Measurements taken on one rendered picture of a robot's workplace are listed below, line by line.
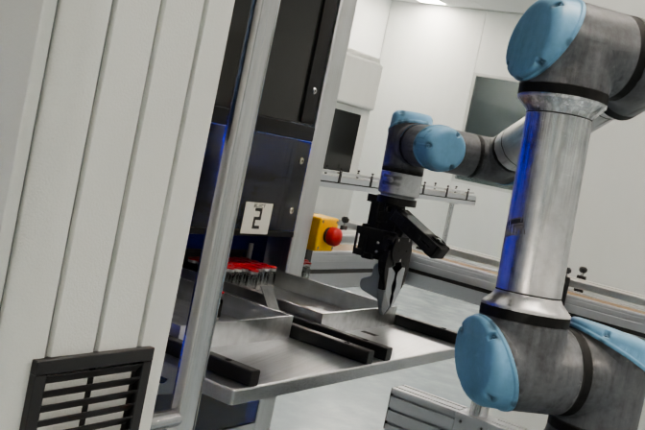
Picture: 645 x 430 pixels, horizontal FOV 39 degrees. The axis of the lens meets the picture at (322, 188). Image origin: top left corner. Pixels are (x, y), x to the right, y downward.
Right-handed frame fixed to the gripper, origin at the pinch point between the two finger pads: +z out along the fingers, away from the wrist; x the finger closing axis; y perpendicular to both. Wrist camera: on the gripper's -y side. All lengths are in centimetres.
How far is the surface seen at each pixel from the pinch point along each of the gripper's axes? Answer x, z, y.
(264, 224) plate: 4.6, -10.0, 26.7
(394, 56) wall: -795, -147, 466
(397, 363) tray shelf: 17.7, 4.6, -12.9
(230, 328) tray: 43.3, 1.0, 1.0
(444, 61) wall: -795, -147, 401
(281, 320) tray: 31.1, 0.5, 1.0
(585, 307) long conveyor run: -82, 1, -11
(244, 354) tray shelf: 44.4, 3.6, -2.9
